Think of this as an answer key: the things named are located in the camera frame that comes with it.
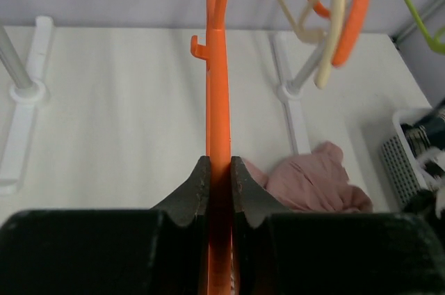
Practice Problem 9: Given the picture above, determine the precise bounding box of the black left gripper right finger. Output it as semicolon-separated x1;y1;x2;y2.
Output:
230;157;444;294

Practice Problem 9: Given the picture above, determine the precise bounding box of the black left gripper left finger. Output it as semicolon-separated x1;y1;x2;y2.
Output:
1;157;211;294

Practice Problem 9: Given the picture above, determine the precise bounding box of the pink pleated skirt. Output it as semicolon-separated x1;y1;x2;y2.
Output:
243;141;373;213

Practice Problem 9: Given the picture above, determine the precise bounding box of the orange plastic hanger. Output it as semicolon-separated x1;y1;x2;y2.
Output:
191;0;233;294

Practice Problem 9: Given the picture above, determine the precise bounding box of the navy plaid skirt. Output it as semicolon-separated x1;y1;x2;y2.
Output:
399;99;445;214

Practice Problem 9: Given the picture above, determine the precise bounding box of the green plastic hanger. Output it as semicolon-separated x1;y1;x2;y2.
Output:
403;0;444;55

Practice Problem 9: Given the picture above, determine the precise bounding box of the white clothes rack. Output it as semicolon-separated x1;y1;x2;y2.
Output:
0;0;445;196

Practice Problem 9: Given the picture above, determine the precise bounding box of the white laundry basket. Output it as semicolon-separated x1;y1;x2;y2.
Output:
380;108;435;209

